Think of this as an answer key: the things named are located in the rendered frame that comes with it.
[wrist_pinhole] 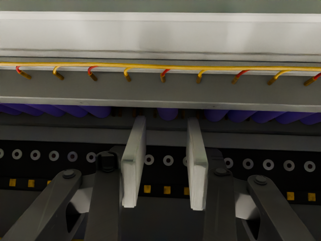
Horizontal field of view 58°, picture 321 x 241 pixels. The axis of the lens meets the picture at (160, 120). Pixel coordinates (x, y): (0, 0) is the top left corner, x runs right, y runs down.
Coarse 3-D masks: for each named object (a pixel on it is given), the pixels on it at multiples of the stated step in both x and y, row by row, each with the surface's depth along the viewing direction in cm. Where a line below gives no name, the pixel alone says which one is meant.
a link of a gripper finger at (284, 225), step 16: (256, 176) 14; (256, 192) 13; (272, 192) 13; (272, 208) 12; (288, 208) 12; (256, 224) 14; (272, 224) 11; (288, 224) 11; (304, 224) 11; (256, 240) 13; (272, 240) 11; (288, 240) 10; (304, 240) 10
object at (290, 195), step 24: (0, 144) 32; (24, 144) 32; (48, 144) 31; (72, 144) 31; (96, 144) 31; (120, 144) 31; (0, 168) 31; (24, 168) 31; (48, 168) 31; (72, 168) 31; (144, 168) 30; (168, 168) 30; (240, 168) 30; (264, 168) 30; (144, 192) 30; (168, 192) 30; (288, 192) 29; (312, 192) 29
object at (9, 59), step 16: (160, 64) 17; (176, 64) 17; (192, 64) 17; (208, 64) 17; (224, 64) 16; (240, 64) 16; (256, 64) 16; (272, 64) 16; (288, 64) 16; (304, 64) 16; (320, 64) 16
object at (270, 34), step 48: (0, 0) 12; (48, 0) 12; (96, 0) 12; (144, 0) 12; (192, 0) 12; (240, 0) 12; (288, 0) 12; (0, 48) 16; (48, 48) 16; (96, 48) 16; (144, 48) 15; (192, 48) 15; (240, 48) 15; (288, 48) 15; (240, 144) 30; (288, 144) 29
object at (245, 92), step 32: (0, 64) 16; (32, 64) 16; (64, 64) 16; (96, 64) 16; (128, 64) 16; (0, 96) 18; (32, 96) 18; (64, 96) 17; (96, 96) 17; (128, 96) 17; (160, 96) 17; (192, 96) 17; (224, 96) 17; (256, 96) 17; (288, 96) 17; (320, 96) 16
